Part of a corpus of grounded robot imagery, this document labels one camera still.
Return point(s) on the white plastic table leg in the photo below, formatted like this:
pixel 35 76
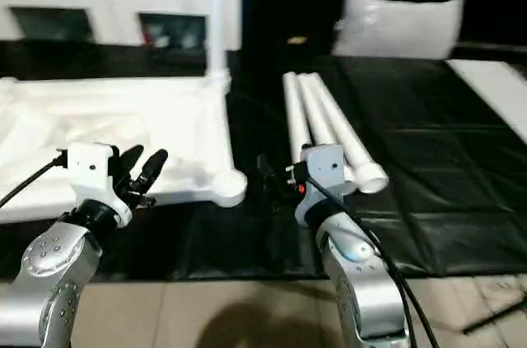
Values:
pixel 321 126
pixel 354 146
pixel 293 109
pixel 216 11

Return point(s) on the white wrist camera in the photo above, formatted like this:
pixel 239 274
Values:
pixel 92 171
pixel 324 167

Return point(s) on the white flat sheet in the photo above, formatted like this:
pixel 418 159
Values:
pixel 498 93

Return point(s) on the white plastic table top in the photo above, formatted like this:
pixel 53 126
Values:
pixel 123 126

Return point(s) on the black stand leg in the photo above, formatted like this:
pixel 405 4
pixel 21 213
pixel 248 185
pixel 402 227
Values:
pixel 498 315

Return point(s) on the small tan label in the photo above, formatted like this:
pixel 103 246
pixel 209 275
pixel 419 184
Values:
pixel 298 39

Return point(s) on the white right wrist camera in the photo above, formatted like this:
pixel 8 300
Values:
pixel 324 167

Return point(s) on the black work mat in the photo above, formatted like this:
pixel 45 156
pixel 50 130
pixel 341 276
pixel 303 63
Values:
pixel 445 183

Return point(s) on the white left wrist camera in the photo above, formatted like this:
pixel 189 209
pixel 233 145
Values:
pixel 92 171

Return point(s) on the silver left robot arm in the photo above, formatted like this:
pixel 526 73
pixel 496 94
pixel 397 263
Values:
pixel 49 282

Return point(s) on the grey cushion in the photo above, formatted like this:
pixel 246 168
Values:
pixel 399 25

